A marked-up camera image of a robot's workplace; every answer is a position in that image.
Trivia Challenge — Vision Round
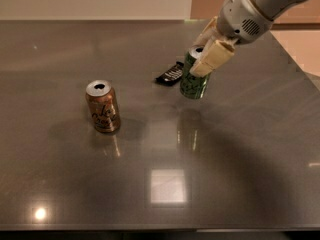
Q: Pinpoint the green soda can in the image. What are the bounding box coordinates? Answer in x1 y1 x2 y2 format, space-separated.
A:
180 46 210 99

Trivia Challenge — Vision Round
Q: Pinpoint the black chocolate bar wrapper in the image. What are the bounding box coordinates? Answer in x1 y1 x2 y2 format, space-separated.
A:
155 61 184 86

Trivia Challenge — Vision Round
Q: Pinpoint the orange soda can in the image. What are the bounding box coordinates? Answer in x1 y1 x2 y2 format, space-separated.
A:
85 80 121 133

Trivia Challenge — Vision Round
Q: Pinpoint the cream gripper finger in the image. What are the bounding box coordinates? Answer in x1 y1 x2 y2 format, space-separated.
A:
193 16 221 47
190 40 235 77

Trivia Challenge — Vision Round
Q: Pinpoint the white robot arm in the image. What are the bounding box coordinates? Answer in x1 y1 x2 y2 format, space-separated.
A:
190 0 308 77

